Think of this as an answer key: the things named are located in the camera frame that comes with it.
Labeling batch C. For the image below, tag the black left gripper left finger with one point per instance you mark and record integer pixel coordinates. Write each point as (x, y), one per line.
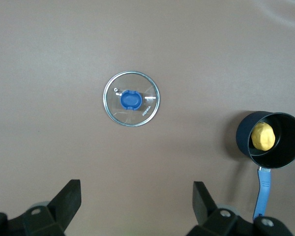
(64, 209)

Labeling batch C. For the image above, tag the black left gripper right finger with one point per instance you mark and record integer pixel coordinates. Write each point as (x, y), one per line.
(204, 211)

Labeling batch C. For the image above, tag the yellow potato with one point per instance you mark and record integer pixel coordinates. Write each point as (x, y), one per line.
(263, 136)

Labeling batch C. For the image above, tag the glass lid with blue knob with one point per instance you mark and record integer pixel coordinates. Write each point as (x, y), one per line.
(130, 99)

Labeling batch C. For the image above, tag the brown table mat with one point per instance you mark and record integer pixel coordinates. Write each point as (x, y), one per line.
(64, 73)

